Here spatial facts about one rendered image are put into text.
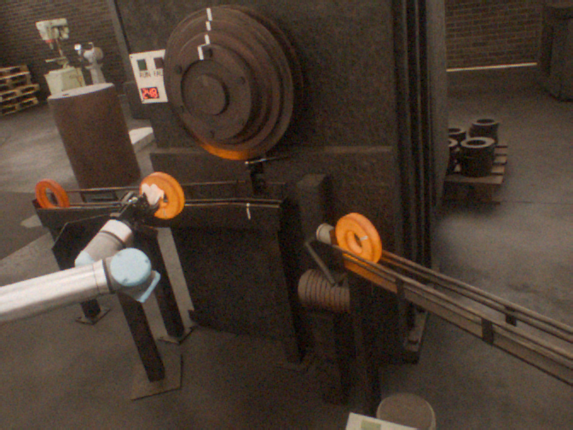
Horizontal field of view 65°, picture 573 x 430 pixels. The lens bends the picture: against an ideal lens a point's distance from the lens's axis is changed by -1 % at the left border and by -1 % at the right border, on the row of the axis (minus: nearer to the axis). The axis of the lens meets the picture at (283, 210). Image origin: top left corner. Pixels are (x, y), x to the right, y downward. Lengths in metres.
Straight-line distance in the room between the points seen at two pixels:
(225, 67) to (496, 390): 1.41
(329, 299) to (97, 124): 3.19
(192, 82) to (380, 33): 0.57
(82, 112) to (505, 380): 3.60
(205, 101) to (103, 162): 2.97
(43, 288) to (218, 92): 0.70
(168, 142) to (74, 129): 2.47
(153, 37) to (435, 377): 1.61
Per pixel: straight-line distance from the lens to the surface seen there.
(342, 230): 1.30
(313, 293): 1.46
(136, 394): 2.05
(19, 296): 1.20
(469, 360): 1.95
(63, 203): 2.30
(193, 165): 1.78
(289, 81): 1.37
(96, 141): 4.28
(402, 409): 1.09
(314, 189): 1.44
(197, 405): 1.91
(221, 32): 1.42
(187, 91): 1.47
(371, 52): 1.44
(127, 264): 1.16
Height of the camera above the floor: 1.34
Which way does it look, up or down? 25 degrees down
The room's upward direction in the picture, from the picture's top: 9 degrees counter-clockwise
